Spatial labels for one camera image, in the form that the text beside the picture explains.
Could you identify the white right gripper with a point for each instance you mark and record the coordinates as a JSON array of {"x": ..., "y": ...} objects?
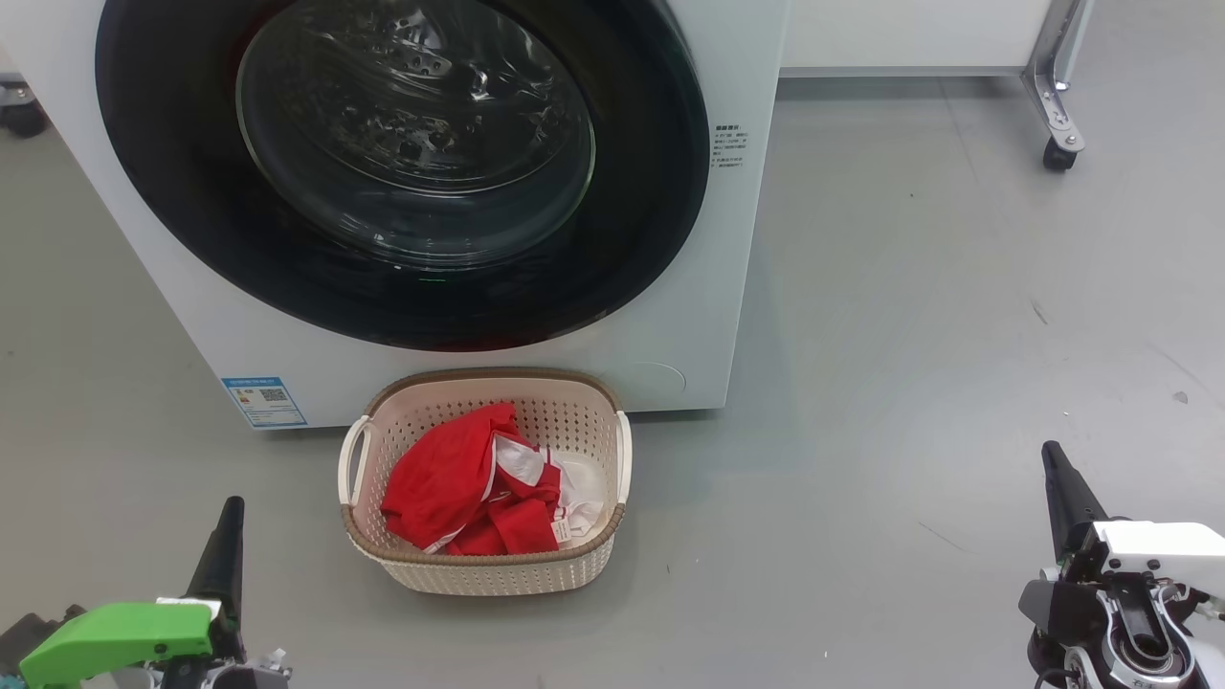
[{"x": 1158, "y": 555}]

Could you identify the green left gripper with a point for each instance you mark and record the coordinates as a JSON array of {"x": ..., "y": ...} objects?
[{"x": 124, "y": 632}]

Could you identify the red and white garment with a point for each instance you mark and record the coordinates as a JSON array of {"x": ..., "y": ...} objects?
[{"x": 440, "y": 478}]

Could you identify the round dark glass washer door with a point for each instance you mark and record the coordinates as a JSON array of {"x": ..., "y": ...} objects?
[{"x": 172, "y": 211}]

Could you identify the cream perforated laundry basket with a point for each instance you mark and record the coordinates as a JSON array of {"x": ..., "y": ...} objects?
[{"x": 478, "y": 574}]

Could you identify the white front-load washing machine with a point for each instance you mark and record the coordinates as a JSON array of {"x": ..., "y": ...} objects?
[{"x": 756, "y": 287}]

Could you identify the blue energy label sticker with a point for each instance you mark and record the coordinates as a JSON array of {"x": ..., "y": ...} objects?
[{"x": 263, "y": 402}]

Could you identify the black caster wheel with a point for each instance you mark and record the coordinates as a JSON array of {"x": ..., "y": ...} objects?
[
  {"x": 24, "y": 117},
  {"x": 1059, "y": 156}
]

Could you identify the white partition panel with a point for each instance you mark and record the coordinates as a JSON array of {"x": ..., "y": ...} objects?
[{"x": 909, "y": 33}]

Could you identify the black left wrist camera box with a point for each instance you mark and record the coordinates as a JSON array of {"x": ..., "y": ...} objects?
[{"x": 24, "y": 636}]

